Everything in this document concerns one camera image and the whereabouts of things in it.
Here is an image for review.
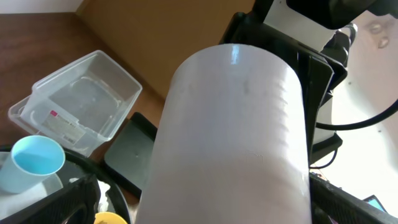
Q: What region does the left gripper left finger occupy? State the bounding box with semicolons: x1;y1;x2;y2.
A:
1;175;101;224

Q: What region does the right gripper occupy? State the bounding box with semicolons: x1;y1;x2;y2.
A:
220;12;347;162

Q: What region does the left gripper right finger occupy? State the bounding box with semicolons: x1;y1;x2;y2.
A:
310;174;397;224

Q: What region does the white tissue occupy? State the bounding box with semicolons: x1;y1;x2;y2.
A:
68;177;112;213

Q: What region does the yellow bowl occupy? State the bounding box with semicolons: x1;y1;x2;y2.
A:
94;212;127;224

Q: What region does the blue cup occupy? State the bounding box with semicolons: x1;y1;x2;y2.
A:
1;135;66;194

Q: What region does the grey plate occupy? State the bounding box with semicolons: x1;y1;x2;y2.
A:
0;151;64;220

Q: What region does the pink cup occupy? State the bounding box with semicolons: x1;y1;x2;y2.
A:
136;44;312;224

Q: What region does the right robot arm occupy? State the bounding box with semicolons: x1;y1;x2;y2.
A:
220;0;397;164

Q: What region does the round black tray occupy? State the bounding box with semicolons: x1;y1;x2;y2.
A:
56;149;131;223

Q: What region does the laptop screen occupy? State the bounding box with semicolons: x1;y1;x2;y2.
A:
364;195;387;213

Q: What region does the black rectangular tray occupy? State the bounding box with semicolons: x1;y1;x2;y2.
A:
103;112;157;198

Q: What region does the clear plastic bin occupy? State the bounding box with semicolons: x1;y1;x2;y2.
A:
8;50;142;157

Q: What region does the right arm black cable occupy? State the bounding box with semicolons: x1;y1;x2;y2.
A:
310;99;398;170

